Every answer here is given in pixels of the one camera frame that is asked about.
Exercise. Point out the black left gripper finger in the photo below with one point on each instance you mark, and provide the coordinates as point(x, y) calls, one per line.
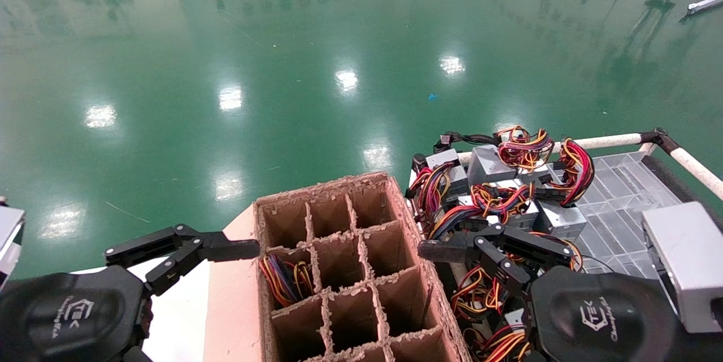
point(226, 250)

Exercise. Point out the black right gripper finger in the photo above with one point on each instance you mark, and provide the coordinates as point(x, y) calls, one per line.
point(446, 250)

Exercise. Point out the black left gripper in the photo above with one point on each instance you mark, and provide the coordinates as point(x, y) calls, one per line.
point(68, 317)

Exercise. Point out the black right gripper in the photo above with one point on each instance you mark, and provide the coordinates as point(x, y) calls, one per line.
point(599, 322)

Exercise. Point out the brown divided cardboard box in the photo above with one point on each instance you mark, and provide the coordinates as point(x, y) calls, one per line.
point(390, 249)

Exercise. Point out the clear plastic divided tray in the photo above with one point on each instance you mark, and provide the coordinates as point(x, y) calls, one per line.
point(615, 204)

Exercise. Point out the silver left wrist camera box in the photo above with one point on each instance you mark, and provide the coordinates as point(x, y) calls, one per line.
point(8, 238)

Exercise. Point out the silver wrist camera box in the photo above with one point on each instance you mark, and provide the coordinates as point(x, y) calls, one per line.
point(689, 260)
point(8, 238)

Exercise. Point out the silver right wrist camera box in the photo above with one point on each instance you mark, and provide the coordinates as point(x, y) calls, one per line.
point(689, 260)

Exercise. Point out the black rail corner joint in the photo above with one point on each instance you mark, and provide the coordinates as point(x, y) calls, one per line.
point(658, 137)

